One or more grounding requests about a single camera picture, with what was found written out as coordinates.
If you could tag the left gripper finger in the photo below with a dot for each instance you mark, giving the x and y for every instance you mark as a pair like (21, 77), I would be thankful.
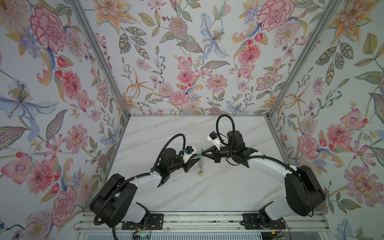
(190, 158)
(187, 167)

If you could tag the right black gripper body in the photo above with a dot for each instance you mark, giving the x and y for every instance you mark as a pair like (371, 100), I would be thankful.
(216, 154)

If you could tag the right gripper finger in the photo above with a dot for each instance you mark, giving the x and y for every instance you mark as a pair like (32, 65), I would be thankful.
(210, 150)
(214, 157)

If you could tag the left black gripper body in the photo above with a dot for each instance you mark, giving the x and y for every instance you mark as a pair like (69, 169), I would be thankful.
(186, 163)

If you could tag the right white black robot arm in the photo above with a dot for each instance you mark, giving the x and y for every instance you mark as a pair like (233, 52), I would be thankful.
(303, 192)

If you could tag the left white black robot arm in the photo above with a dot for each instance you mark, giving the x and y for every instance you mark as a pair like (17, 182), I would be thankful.
(114, 203)

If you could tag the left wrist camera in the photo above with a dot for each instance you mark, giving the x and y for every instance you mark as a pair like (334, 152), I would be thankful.
(188, 153)

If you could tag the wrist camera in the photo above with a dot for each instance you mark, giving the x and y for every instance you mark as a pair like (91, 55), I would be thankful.
(214, 138)
(188, 153)

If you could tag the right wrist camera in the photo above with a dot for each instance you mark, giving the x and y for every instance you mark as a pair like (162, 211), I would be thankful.
(214, 138)

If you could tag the aluminium mounting rail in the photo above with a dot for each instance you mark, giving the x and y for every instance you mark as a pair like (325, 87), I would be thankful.
(173, 222)

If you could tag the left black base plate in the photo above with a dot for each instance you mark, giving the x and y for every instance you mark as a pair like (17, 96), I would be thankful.
(149, 222)

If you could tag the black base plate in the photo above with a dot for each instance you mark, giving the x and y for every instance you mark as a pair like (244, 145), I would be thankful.
(256, 221)
(149, 222)

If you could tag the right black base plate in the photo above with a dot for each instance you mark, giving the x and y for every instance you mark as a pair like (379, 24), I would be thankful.
(256, 221)

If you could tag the right aluminium corner post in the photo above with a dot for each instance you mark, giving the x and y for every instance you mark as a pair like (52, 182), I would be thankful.
(309, 47)

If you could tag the aluminium corner post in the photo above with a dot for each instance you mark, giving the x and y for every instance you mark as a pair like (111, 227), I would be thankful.
(91, 37)
(309, 47)

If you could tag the left aluminium corner post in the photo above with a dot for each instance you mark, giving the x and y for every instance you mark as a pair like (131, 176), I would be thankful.
(91, 37)

